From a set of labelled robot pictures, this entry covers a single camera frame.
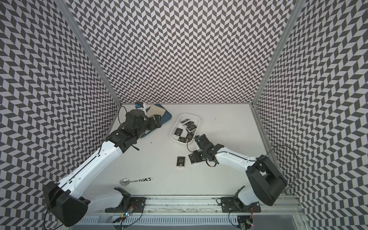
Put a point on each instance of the black tissue pack two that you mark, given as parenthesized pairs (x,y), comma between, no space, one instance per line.
(178,132)

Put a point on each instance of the white storage box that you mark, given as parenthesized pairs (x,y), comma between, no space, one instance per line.
(185,128)

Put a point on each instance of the black tissue pack four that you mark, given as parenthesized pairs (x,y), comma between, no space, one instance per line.
(191,128)

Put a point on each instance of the beige folded cloth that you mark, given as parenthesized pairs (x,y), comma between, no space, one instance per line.
(155,110)

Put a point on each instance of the black tissue pack five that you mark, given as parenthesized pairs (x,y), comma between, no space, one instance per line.
(183,140)

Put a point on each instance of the black tissue pack three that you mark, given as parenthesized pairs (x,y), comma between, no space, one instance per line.
(185,121)

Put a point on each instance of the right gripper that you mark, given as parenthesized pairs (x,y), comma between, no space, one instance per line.
(195,155)

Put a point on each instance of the black tissue pack six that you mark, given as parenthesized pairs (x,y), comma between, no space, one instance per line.
(189,137)

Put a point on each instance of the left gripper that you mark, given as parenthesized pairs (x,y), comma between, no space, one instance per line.
(151,120)

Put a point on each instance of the black tissue pack one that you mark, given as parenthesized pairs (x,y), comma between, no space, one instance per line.
(180,161)

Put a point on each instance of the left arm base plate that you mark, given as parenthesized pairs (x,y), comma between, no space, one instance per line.
(137,202)

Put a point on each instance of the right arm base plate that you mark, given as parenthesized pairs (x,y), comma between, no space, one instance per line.
(231,204)

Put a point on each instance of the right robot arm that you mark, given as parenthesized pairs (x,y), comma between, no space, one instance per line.
(266,180)

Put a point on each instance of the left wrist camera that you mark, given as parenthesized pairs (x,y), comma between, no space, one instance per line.
(141,106)

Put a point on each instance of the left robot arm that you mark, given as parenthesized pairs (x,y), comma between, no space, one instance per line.
(67,199)

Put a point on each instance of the aluminium front rail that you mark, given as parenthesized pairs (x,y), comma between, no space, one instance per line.
(217,205)

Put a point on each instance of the spoon with patterned handle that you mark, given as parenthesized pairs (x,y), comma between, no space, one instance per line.
(125,182)

